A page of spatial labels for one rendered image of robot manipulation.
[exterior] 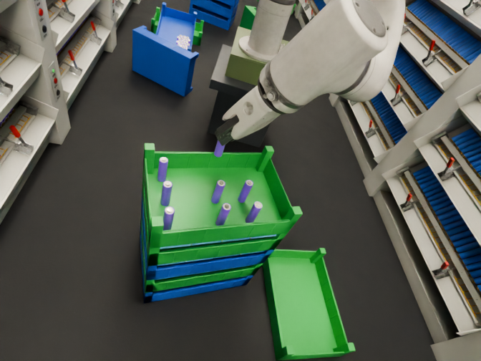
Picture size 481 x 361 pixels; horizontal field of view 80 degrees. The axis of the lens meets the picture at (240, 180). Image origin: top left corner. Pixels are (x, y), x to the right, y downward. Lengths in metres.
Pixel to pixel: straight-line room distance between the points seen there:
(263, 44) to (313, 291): 0.88
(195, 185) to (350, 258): 0.70
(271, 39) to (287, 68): 0.74
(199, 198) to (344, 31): 0.43
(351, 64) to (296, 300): 0.75
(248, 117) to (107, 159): 0.77
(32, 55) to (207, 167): 0.58
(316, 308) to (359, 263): 0.28
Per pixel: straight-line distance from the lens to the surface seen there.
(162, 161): 0.61
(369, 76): 0.44
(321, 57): 0.39
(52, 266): 0.94
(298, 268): 1.03
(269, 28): 1.13
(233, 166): 0.73
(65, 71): 1.32
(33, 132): 1.08
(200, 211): 0.62
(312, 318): 0.99
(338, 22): 0.37
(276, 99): 0.43
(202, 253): 0.64
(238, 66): 1.14
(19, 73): 0.97
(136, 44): 1.54
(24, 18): 0.97
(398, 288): 1.24
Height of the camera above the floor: 0.83
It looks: 46 degrees down
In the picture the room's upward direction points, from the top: 24 degrees clockwise
